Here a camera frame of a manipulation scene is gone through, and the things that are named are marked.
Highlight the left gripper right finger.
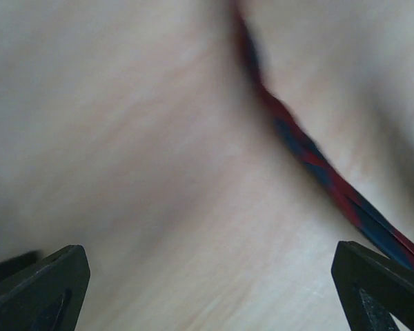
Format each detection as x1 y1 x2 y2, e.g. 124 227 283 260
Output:
331 241 414 330

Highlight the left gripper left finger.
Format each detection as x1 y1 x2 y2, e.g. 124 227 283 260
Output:
0 245 90 330

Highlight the red navy striped tie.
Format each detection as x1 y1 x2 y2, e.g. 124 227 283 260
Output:
230 1 414 271

